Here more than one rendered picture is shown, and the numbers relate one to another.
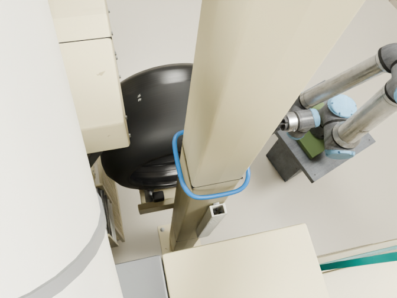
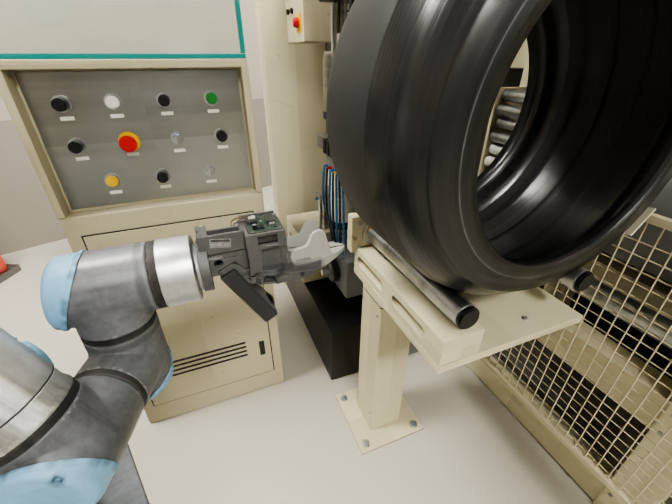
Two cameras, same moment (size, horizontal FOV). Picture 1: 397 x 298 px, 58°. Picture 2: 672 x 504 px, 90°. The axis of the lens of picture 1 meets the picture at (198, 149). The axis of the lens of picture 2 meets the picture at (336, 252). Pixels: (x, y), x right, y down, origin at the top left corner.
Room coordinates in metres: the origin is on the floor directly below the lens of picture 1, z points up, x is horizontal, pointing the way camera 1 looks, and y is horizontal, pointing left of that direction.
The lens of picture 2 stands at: (1.22, -0.15, 1.28)
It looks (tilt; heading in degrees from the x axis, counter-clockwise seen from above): 30 degrees down; 184
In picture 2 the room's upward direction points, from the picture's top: straight up
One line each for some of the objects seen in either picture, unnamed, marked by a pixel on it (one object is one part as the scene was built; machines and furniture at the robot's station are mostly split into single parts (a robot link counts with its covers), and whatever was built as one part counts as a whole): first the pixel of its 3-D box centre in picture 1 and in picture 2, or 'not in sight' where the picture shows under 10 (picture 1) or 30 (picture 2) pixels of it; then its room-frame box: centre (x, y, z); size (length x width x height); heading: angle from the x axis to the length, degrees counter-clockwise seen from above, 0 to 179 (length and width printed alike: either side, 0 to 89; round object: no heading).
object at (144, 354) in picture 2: (298, 126); (128, 357); (0.91, -0.46, 0.92); 0.12 x 0.09 x 0.12; 10
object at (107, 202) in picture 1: (92, 220); (529, 146); (0.19, 0.34, 1.05); 0.20 x 0.15 x 0.30; 26
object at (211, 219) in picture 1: (208, 222); not in sight; (0.27, -0.10, 1.19); 0.05 x 0.04 x 0.48; 116
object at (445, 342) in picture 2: not in sight; (407, 290); (0.61, -0.04, 0.83); 0.36 x 0.09 x 0.06; 26
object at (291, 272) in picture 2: not in sight; (290, 267); (0.81, -0.24, 1.01); 0.09 x 0.05 x 0.02; 116
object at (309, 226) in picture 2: not in sight; (312, 237); (0.76, -0.22, 1.03); 0.09 x 0.03 x 0.06; 116
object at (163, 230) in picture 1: (180, 242); (377, 410); (0.33, -0.04, 0.01); 0.27 x 0.27 x 0.02; 26
